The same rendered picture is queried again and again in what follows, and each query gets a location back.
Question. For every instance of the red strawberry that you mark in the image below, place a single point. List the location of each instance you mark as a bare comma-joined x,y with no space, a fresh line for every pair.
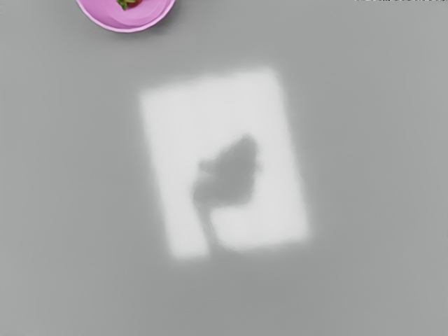
129,3

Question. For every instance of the pink plate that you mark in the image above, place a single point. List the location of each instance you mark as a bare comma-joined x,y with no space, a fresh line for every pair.
147,15

